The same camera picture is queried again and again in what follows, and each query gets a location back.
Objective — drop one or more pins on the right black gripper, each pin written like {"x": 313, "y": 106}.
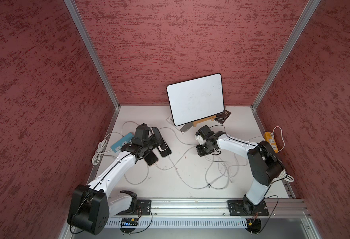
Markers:
{"x": 201, "y": 153}

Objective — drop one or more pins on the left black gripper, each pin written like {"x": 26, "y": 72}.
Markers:
{"x": 156, "y": 142}

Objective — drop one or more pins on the pink case phone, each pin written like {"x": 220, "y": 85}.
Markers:
{"x": 150, "y": 158}

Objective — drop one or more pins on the light case phone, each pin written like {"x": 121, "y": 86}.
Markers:
{"x": 164, "y": 151}

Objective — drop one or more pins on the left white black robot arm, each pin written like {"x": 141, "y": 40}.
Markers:
{"x": 91, "y": 205}

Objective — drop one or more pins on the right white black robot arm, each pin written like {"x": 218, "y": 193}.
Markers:
{"x": 264, "y": 164}

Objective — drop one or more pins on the teal power strip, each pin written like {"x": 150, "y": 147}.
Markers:
{"x": 123, "y": 141}

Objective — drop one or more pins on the wooden easel stand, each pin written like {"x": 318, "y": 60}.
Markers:
{"x": 195, "y": 123}

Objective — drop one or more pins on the black booklet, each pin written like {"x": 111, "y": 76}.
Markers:
{"x": 222, "y": 117}

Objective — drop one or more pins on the white board on easel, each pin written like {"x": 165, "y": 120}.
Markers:
{"x": 196, "y": 99}

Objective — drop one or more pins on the yellow power strip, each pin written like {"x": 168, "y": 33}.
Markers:
{"x": 270, "y": 138}

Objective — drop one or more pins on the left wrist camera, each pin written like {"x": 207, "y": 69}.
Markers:
{"x": 141, "y": 134}

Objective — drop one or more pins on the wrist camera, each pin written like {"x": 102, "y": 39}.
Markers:
{"x": 203, "y": 134}
{"x": 141, "y": 134}

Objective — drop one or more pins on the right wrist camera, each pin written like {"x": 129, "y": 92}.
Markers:
{"x": 203, "y": 134}

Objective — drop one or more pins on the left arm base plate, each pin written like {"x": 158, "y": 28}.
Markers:
{"x": 143, "y": 208}

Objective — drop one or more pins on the aluminium front rail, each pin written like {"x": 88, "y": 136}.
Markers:
{"x": 276, "y": 208}

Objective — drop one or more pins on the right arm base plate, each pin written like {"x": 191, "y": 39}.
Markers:
{"x": 246, "y": 208}

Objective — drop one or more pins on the left aluminium corner post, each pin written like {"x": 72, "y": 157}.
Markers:
{"x": 77, "y": 19}

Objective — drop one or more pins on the aluminium corner post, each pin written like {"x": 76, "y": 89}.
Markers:
{"x": 303, "y": 20}
{"x": 77, "y": 19}

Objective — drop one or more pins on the right aluminium corner post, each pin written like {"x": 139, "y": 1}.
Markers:
{"x": 303, "y": 20}

